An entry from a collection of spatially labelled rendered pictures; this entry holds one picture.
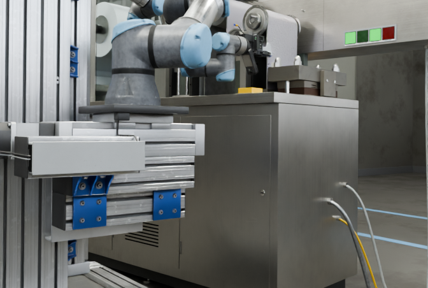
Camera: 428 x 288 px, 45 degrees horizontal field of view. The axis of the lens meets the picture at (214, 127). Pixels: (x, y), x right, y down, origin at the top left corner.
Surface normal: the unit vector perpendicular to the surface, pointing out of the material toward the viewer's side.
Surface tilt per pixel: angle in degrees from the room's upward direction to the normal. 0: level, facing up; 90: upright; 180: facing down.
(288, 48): 90
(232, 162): 90
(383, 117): 90
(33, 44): 90
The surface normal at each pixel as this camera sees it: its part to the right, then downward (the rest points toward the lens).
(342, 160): 0.73, 0.00
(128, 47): -0.15, 0.02
